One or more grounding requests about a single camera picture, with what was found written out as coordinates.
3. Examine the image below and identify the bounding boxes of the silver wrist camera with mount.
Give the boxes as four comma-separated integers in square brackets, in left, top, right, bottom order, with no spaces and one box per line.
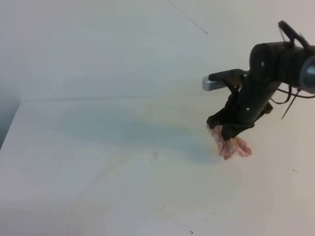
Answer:
[202,69,249,91]

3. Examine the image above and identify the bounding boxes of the pink and white striped rag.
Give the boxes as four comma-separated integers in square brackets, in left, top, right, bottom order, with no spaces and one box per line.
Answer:
[207,125,252,160]

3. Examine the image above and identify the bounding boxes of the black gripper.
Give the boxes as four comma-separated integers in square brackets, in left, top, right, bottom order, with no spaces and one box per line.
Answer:
[207,73,281,141]

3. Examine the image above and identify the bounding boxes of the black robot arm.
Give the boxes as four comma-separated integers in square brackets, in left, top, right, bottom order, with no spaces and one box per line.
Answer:
[203,42,315,141]

